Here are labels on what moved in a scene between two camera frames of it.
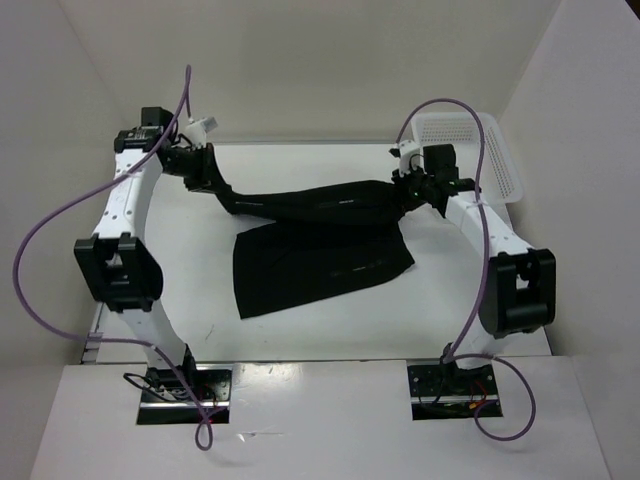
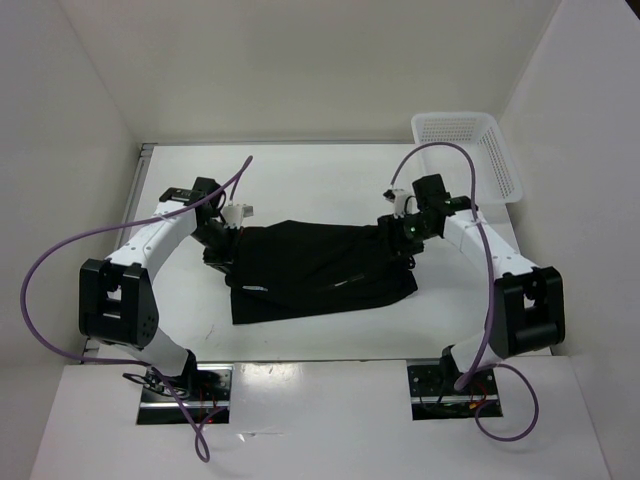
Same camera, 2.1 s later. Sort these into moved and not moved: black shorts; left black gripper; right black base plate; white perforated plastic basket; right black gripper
Moved: right black gripper; black shorts; left black gripper
Not moved: white perforated plastic basket; right black base plate
